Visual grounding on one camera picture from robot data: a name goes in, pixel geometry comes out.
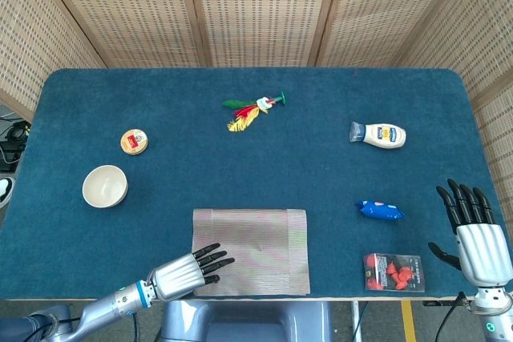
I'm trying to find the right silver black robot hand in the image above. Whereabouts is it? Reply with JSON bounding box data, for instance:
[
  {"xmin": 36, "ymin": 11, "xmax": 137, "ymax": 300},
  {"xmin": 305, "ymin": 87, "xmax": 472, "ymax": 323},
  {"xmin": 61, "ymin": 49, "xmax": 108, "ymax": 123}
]
[{"xmin": 427, "ymin": 178, "xmax": 509, "ymax": 289}]

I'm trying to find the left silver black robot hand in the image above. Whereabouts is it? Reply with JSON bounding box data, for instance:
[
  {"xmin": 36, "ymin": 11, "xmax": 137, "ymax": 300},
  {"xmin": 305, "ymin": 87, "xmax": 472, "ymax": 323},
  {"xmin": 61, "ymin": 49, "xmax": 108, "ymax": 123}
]
[{"xmin": 148, "ymin": 242, "xmax": 236, "ymax": 302}]

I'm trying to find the beige woven placemat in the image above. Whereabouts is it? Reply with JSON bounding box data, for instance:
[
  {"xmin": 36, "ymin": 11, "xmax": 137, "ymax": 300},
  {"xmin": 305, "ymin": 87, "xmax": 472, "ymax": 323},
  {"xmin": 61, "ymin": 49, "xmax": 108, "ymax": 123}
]
[{"xmin": 192, "ymin": 207, "xmax": 312, "ymax": 297}]

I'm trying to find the white ceramic bowl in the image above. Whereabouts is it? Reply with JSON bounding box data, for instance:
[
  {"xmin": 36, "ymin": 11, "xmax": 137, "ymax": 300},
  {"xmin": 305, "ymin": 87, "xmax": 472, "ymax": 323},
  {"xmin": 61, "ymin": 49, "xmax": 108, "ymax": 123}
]
[{"xmin": 82, "ymin": 164, "xmax": 129, "ymax": 209}]

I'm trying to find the grey-blue robot torso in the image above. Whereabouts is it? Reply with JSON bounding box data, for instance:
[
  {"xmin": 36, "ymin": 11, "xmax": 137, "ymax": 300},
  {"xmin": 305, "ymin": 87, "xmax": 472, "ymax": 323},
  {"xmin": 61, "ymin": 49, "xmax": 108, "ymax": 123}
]
[{"xmin": 160, "ymin": 300, "xmax": 333, "ymax": 342}]

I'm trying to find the clear pack of red pieces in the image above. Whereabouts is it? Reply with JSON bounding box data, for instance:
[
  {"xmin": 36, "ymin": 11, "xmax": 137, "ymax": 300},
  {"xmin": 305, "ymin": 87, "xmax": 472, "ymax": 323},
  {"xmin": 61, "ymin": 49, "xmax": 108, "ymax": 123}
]
[{"xmin": 362, "ymin": 252, "xmax": 426, "ymax": 292}]

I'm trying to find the blue snack packet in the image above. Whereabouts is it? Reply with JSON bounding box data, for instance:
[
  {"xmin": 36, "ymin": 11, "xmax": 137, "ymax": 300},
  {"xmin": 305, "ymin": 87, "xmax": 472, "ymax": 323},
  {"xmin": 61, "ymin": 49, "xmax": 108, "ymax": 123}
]
[{"xmin": 353, "ymin": 199, "xmax": 406, "ymax": 222}]

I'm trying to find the round tin with yellow lid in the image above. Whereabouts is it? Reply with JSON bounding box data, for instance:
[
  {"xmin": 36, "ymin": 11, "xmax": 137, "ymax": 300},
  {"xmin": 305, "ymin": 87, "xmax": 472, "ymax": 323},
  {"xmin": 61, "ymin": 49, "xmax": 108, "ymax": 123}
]
[{"xmin": 119, "ymin": 128, "xmax": 150, "ymax": 156}]

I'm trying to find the white table leg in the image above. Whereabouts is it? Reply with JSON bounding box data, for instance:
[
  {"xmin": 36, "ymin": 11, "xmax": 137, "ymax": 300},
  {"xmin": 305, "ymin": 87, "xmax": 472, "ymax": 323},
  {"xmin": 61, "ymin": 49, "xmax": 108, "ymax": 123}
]
[{"xmin": 350, "ymin": 300, "xmax": 363, "ymax": 342}]

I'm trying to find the blue felt table cover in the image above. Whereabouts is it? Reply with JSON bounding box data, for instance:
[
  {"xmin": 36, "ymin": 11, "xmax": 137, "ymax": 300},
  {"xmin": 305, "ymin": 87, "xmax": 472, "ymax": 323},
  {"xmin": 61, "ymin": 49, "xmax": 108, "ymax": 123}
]
[{"xmin": 0, "ymin": 67, "xmax": 513, "ymax": 301}]

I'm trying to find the mayonnaise squeeze bottle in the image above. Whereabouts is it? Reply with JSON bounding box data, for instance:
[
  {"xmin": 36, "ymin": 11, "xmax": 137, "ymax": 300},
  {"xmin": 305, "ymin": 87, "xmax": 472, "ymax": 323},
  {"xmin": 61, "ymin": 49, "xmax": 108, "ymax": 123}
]
[{"xmin": 349, "ymin": 121, "xmax": 407, "ymax": 151}]

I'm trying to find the colourful feather shuttlecock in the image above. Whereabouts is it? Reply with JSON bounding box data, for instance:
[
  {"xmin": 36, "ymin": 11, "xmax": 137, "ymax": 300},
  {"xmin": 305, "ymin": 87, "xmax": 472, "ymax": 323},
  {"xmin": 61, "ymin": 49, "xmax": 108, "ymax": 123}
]
[{"xmin": 222, "ymin": 91, "xmax": 288, "ymax": 134}]

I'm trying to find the white shoe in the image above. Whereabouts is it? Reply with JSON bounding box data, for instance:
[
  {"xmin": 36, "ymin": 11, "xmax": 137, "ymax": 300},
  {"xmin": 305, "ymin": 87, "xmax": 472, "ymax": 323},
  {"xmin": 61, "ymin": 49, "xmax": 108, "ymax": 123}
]
[{"xmin": 0, "ymin": 176, "xmax": 16, "ymax": 210}]

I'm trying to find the woven folding screen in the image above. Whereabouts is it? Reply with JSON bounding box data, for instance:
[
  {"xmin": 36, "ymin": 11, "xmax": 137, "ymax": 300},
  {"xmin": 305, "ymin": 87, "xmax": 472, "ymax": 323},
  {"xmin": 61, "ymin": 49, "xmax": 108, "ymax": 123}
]
[{"xmin": 0, "ymin": 0, "xmax": 513, "ymax": 219}]

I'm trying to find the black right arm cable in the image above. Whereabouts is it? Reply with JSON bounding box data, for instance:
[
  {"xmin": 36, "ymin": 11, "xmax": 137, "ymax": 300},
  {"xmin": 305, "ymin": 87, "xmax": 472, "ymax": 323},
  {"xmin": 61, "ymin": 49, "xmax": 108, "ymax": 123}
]
[{"xmin": 434, "ymin": 292, "xmax": 471, "ymax": 342}]

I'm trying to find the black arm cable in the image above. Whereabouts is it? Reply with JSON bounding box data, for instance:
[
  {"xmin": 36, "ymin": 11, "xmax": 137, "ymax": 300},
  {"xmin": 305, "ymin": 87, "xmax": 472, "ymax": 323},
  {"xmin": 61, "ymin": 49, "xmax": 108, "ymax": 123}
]
[
  {"xmin": 434, "ymin": 292, "xmax": 471, "ymax": 342},
  {"xmin": 23, "ymin": 316, "xmax": 81, "ymax": 342}
]

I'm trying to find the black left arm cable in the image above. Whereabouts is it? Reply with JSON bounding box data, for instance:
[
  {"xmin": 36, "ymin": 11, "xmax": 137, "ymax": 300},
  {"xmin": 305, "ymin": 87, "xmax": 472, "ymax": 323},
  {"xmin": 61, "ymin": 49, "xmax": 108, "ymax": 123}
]
[{"xmin": 23, "ymin": 316, "xmax": 81, "ymax": 342}]

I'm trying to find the black cables and gear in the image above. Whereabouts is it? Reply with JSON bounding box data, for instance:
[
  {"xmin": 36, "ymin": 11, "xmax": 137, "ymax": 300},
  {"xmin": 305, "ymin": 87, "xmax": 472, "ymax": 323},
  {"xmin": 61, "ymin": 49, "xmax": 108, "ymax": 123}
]
[{"xmin": 0, "ymin": 117, "xmax": 32, "ymax": 175}]

